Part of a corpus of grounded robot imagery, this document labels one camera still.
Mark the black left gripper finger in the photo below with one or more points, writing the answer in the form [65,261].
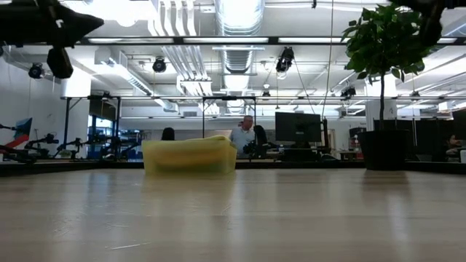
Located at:
[89,23]

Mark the black background robot arm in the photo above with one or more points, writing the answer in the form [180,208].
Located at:
[16,154]
[113,145]
[42,142]

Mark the black ceiling spotlight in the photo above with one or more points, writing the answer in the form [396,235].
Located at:
[159,65]
[348,92]
[284,58]
[35,71]

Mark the small tilted monitor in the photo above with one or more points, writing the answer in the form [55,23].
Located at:
[23,131]

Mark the person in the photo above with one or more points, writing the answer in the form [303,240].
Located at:
[453,142]
[168,134]
[260,134]
[243,136]

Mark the green plant in black pot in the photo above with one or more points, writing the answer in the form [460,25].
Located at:
[386,149]

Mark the yellow translucent plastic bin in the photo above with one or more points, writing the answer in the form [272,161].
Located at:
[189,160]

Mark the black computer monitor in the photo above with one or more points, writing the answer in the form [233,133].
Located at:
[298,126]

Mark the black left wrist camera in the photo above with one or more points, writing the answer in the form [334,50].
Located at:
[60,63]

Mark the black aluminium table frame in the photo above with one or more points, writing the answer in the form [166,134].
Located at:
[73,167]

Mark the black metal gantry frame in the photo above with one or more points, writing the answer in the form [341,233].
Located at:
[229,98]

